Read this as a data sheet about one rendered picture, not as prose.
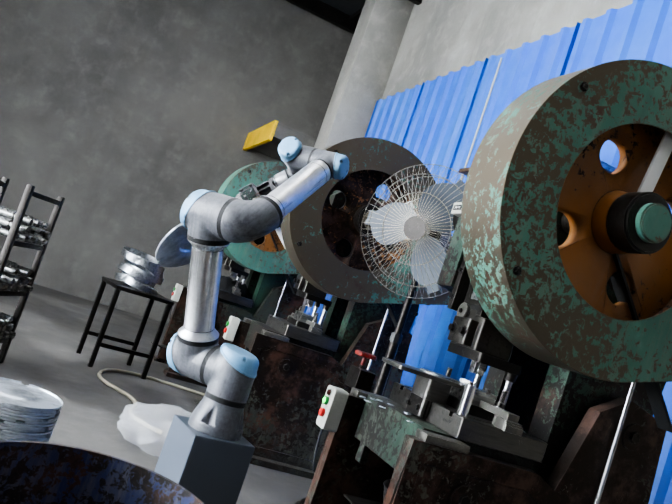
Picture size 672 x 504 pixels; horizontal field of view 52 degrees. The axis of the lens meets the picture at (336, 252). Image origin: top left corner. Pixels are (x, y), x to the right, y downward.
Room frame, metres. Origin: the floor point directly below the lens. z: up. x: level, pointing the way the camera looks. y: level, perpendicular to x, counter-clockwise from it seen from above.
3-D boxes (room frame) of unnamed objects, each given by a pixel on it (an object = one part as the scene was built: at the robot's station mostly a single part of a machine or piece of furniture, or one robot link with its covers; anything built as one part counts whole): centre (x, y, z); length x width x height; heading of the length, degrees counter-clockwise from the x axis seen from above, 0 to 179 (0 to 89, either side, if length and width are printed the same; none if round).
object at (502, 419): (2.02, -0.60, 0.76); 0.17 x 0.06 x 0.10; 20
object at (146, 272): (4.77, 1.20, 0.40); 0.45 x 0.40 x 0.79; 32
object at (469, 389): (1.97, -0.48, 0.75); 0.03 x 0.03 x 0.10; 20
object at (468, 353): (2.18, -0.55, 0.86); 0.20 x 0.16 x 0.05; 20
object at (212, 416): (1.94, 0.16, 0.50); 0.15 x 0.15 x 0.10
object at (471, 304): (2.17, -0.50, 1.04); 0.17 x 0.15 x 0.30; 110
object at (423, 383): (2.12, -0.38, 0.72); 0.25 x 0.14 x 0.14; 110
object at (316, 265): (3.93, -0.29, 0.87); 1.53 x 0.99 x 1.74; 108
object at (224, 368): (1.95, 0.16, 0.62); 0.13 x 0.12 x 0.14; 64
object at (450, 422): (2.18, -0.54, 0.68); 0.45 x 0.30 x 0.06; 20
